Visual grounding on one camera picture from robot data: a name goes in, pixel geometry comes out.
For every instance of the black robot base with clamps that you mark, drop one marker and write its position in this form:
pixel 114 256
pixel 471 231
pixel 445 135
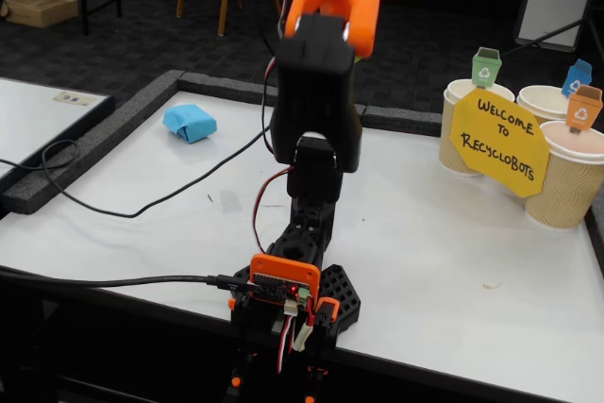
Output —
pixel 342 290

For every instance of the green recycling bin tag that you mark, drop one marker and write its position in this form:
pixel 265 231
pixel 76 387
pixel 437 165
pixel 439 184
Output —
pixel 486 68

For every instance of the short black foam strip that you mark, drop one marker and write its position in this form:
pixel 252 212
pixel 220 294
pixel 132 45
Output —
pixel 401 120

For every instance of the yellow welcome sign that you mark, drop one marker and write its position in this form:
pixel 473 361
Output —
pixel 500 148

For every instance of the cardboard box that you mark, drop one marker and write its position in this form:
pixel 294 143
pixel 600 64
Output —
pixel 40 9

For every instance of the paper cup with orange tag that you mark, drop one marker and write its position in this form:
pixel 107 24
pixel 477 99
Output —
pixel 566 186

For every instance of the long black foam strip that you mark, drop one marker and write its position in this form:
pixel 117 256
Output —
pixel 212 84
pixel 94 139

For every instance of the small paper label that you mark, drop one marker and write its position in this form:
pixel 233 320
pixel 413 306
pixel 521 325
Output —
pixel 75 98

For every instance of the blue recycling bin tag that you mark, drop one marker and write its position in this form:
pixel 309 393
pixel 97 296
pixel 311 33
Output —
pixel 575 77

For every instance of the orange and black robot arm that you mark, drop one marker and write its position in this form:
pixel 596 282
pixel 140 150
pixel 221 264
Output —
pixel 316 101

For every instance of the paper cup with blue tag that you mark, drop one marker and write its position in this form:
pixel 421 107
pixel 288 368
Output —
pixel 542 101

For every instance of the paper cup with green tag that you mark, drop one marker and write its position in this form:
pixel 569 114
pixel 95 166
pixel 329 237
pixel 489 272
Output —
pixel 448 139

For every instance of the orange recycling bin tag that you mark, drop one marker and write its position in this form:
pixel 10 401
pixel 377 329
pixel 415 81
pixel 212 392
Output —
pixel 582 110

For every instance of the blue paper ball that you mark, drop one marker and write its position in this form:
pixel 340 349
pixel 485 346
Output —
pixel 189 122

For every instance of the orange controller board housing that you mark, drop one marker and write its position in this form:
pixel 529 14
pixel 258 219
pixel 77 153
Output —
pixel 283 275

